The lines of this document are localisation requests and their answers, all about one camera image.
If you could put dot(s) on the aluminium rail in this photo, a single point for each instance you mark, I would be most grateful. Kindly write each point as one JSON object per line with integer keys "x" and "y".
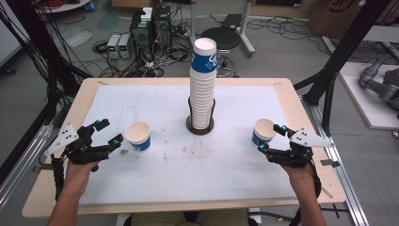
{"x": 22, "y": 166}
{"x": 342, "y": 179}

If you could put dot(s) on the clear plastic bag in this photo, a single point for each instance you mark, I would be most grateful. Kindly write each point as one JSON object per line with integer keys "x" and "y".
{"x": 76, "y": 36}

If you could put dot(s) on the person's left hand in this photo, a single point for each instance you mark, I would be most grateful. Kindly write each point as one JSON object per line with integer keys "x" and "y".
{"x": 78, "y": 174}

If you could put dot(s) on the white round table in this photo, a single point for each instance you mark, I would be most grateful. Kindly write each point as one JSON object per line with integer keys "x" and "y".
{"x": 62, "y": 6}

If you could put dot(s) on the desk with white legs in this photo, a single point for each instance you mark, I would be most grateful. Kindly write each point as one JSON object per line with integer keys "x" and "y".
{"x": 246, "y": 37}

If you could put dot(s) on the blue label paper cup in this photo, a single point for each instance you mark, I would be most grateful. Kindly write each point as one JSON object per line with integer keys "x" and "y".
{"x": 138, "y": 135}
{"x": 263, "y": 130}

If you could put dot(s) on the grey power supply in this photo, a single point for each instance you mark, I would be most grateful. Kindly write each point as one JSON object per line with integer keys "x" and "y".
{"x": 124, "y": 47}
{"x": 113, "y": 47}

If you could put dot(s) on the black metal frame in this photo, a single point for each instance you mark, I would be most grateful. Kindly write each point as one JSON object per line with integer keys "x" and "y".
{"x": 345, "y": 53}
{"x": 47, "y": 56}

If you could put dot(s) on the black round stool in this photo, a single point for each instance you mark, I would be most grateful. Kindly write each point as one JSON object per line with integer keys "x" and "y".
{"x": 226, "y": 37}

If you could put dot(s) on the person's khaki trousers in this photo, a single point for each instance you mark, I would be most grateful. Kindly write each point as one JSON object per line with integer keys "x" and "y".
{"x": 156, "y": 219}

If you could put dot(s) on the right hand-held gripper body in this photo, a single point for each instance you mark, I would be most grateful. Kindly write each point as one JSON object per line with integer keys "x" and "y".
{"x": 306, "y": 139}

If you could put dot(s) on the computer tower with white top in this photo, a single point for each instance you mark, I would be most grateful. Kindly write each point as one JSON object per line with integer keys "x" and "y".
{"x": 141, "y": 29}

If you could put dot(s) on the person's right hand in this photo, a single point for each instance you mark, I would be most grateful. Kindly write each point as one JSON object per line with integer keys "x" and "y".
{"x": 298, "y": 176}

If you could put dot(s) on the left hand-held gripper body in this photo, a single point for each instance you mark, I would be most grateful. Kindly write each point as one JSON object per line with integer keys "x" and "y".
{"x": 67, "y": 138}

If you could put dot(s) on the teal sheet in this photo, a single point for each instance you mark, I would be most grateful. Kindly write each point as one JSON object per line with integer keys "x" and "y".
{"x": 108, "y": 20}

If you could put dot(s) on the black computer tower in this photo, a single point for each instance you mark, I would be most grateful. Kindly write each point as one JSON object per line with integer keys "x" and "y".
{"x": 162, "y": 25}

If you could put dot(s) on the stack of white paper cups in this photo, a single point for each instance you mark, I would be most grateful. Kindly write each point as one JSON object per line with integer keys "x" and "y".
{"x": 203, "y": 94}

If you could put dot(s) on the white board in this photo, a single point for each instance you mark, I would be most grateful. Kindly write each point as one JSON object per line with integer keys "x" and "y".
{"x": 9, "y": 37}

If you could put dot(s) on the white platform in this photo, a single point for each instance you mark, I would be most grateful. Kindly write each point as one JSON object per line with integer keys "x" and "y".
{"x": 360, "y": 103}

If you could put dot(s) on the brown cardboard box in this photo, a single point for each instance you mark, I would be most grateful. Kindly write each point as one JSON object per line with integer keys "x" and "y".
{"x": 345, "y": 19}

